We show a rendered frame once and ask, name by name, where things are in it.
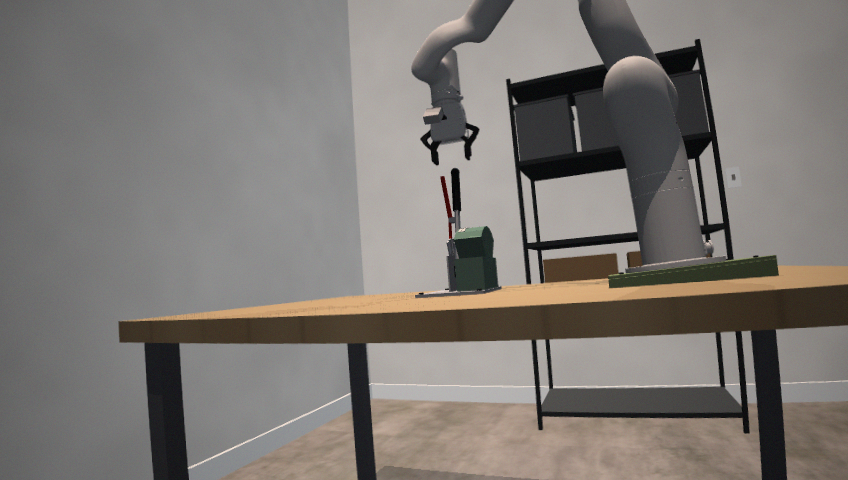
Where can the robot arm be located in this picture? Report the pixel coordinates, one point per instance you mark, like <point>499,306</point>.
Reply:
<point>638,108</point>

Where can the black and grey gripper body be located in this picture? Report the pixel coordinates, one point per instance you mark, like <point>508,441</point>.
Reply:
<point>453,127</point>

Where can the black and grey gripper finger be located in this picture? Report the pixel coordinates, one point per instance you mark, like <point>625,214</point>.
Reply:
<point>469,141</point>
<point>434,153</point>

